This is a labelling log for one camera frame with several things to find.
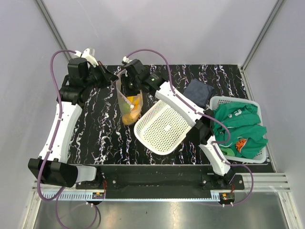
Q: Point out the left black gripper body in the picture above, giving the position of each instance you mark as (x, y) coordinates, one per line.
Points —
(97, 77)

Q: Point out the green fake lime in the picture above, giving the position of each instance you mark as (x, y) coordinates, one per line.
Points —
(125, 108)

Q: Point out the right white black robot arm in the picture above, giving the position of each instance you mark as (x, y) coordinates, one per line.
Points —
(161, 87)

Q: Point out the folded navy blue cloth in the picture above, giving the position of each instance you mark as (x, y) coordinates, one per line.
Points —
(198, 92)

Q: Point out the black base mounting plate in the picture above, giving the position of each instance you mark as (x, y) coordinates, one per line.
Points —
(112, 181)

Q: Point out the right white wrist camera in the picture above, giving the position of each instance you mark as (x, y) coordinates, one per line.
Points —
(125, 60)

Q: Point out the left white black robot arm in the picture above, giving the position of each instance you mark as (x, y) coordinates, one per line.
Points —
(51, 166)

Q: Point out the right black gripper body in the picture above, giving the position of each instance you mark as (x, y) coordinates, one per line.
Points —
(129, 87)

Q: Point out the clear zip top bag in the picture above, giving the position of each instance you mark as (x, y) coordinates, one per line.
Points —
(130, 106)

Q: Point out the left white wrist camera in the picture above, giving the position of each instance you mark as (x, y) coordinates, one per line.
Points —
(88, 54)

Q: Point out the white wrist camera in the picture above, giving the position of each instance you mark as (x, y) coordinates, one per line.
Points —
(88, 54)
(125, 60)

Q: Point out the white perforated tray basket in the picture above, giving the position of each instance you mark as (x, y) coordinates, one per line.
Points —
(161, 129)

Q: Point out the orange fake mango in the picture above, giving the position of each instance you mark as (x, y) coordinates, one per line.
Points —
(130, 118)

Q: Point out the green cloth garment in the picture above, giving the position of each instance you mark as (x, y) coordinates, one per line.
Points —
(243, 123)

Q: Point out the yellow fake orange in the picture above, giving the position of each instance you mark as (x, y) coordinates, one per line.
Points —
(135, 101)

